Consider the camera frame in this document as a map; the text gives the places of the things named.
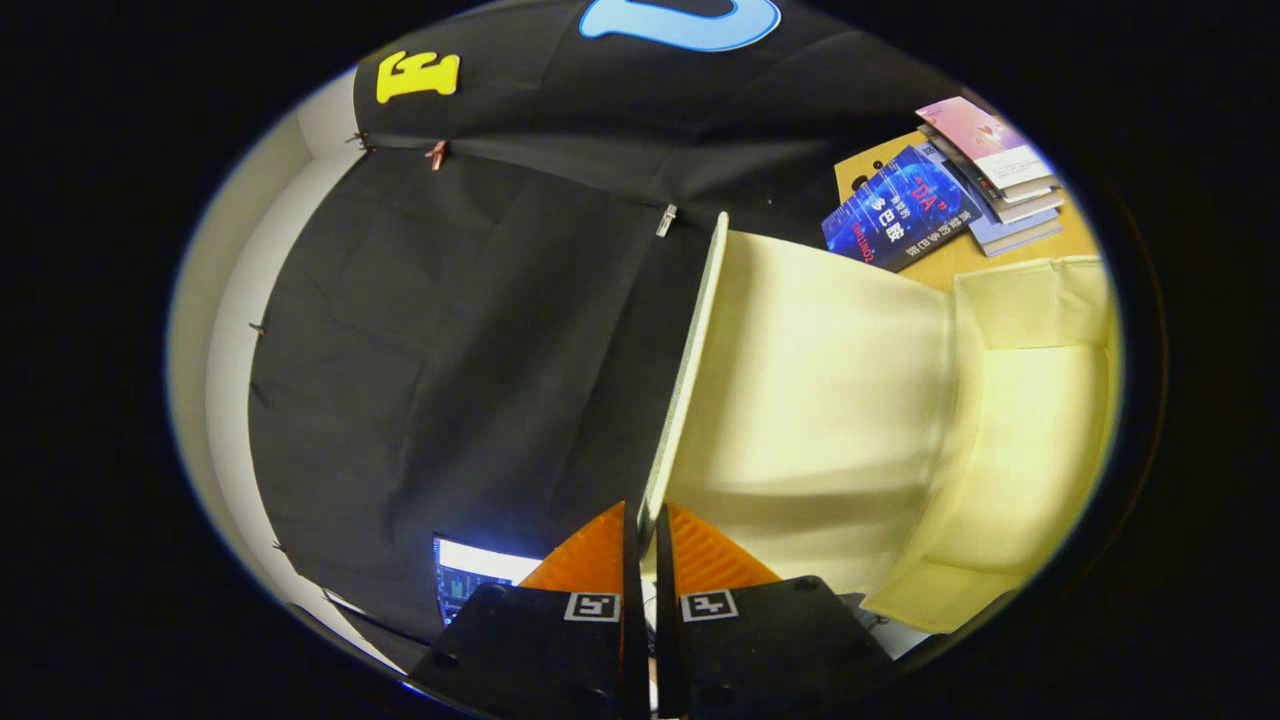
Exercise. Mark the lit computer screen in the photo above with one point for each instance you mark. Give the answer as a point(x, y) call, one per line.
point(475, 575)

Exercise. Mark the beige fabric storage box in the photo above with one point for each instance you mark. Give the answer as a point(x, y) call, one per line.
point(830, 400)

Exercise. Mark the silver clip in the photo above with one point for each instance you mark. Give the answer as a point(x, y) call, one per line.
point(666, 220)

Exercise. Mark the red clip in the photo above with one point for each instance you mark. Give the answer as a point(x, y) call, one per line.
point(436, 154)

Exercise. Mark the dark blue book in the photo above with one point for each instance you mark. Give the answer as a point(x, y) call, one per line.
point(895, 210)

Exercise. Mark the grey book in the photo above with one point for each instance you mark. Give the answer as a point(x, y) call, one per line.
point(1020, 225)

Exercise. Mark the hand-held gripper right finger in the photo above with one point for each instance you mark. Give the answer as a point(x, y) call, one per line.
point(760, 640)

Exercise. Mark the black backdrop cloth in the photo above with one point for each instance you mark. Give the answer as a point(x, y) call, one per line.
point(450, 350)

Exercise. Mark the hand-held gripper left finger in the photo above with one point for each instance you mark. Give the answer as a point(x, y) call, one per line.
point(540, 640)

